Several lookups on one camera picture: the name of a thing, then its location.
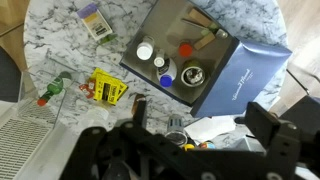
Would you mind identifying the green bottle with red cap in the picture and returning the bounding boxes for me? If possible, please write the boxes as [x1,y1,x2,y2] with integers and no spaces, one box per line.
[36,71,73,108]

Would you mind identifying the clear acrylic container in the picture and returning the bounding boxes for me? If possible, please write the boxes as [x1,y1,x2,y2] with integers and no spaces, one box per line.
[18,58,80,129]

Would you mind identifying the long wooden block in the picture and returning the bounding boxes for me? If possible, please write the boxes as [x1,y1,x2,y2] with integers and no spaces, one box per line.
[187,7,214,28]

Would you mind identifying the white vented panel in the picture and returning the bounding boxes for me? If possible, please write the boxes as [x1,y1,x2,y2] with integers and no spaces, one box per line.
[0,99,79,180]

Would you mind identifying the small multicoloured ball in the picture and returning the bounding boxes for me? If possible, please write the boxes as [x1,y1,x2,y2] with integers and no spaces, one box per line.
[199,141,216,150]

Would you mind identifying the silver cup with coloured squares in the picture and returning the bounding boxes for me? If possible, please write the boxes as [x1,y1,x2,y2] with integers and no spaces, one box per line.
[164,114,189,147]

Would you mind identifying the yellow thank you card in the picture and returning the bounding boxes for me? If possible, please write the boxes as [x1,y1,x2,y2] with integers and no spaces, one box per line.
[93,73,129,106]

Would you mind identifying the white paper sheet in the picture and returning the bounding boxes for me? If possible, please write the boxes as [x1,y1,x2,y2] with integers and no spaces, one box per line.
[183,114,238,143]

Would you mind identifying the thin black cable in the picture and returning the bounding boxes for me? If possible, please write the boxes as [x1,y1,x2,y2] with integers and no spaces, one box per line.
[285,68,312,96]

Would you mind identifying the small green leaf piece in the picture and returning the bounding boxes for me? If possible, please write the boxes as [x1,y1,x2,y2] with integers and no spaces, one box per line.
[99,33,118,46]

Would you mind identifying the clear plastic cup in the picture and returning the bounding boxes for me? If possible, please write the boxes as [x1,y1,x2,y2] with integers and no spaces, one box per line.
[78,105,111,132]

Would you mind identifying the purple and white card box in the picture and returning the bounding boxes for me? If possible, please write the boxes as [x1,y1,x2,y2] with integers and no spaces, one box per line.
[76,3,114,42]

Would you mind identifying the small jar with grey cap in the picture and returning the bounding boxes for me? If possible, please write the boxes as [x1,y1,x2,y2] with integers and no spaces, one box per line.
[214,28,229,40]

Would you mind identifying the small white bottle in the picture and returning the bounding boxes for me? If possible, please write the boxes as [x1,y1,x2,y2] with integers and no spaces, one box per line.
[153,49,166,68]

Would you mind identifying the green can with silver inside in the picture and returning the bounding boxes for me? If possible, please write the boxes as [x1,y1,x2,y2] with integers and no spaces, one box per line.
[180,59,206,88]

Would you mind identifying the white bottle with blue cap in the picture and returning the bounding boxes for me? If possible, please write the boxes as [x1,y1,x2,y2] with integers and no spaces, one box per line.
[156,58,178,88]

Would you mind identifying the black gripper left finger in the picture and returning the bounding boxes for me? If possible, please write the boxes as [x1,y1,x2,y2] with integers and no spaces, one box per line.
[59,99,188,180]

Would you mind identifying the short wooden block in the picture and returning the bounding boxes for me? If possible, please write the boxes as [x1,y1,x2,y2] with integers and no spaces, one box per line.
[193,32,217,51]

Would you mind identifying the navy open cardboard box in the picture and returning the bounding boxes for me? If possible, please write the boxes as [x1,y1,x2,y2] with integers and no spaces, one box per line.
[119,0,241,108]

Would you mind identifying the small yellow object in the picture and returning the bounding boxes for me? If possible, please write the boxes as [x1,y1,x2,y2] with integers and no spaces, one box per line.
[182,143,196,152]

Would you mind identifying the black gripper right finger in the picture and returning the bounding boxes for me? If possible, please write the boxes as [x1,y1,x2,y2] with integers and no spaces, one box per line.
[186,101,304,180]

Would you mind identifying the black boxy object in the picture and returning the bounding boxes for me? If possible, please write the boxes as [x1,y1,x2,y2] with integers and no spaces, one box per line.
[279,95,320,136]

